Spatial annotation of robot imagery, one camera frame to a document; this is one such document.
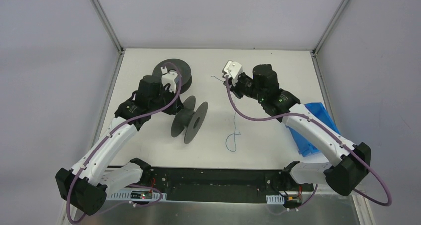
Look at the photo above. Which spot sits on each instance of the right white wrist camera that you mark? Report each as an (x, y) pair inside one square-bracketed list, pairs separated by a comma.
[(232, 70)]

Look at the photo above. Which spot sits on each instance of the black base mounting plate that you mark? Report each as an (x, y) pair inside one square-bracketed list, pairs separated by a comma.
[(220, 185)]

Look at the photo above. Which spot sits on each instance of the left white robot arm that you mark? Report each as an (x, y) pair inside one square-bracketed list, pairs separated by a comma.
[(86, 185)]

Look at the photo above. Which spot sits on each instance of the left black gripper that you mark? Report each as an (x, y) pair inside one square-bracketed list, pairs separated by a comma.
[(173, 102)]

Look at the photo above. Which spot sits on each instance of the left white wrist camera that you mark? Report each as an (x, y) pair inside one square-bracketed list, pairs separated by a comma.
[(170, 79)]

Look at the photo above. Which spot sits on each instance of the blue plastic bin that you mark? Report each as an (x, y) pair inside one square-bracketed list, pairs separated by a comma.
[(314, 131)]

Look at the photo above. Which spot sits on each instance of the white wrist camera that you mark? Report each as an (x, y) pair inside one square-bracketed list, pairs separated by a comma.
[(232, 70), (170, 79)]

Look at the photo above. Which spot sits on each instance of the black cable spool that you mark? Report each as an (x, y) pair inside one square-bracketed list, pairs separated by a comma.
[(188, 119)]

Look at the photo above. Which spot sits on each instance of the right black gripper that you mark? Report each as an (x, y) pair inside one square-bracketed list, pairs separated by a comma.
[(237, 88)]

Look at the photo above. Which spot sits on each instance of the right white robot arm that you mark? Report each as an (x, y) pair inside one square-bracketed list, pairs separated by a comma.
[(346, 163)]

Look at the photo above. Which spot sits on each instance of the black spool lying flat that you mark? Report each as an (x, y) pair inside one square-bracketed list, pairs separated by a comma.
[(183, 68)]

